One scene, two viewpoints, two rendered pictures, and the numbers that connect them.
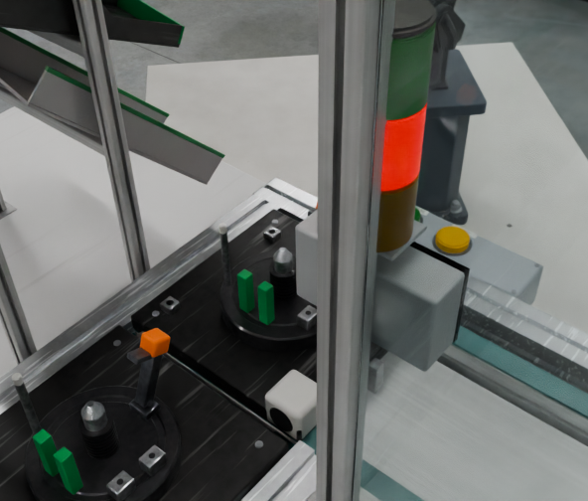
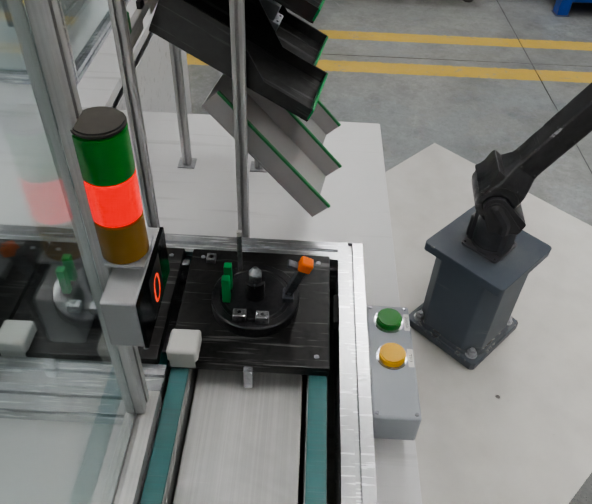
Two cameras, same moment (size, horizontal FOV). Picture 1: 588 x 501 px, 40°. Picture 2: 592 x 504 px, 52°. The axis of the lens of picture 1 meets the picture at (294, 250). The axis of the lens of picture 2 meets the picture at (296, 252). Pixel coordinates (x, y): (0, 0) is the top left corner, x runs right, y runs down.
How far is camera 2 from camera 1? 0.59 m
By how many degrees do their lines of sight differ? 36
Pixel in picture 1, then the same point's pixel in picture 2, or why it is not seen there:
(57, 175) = not seen: hidden behind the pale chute
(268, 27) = not seen: outside the picture
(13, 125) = not seen: hidden behind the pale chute
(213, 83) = (454, 176)
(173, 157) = (290, 186)
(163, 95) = (416, 164)
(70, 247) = (260, 207)
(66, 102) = (225, 116)
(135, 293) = (214, 242)
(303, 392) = (185, 343)
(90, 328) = (178, 241)
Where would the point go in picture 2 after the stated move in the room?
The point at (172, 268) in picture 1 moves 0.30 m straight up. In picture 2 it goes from (246, 245) to (241, 95)
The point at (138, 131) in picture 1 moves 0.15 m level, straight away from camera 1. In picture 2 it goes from (269, 157) to (322, 123)
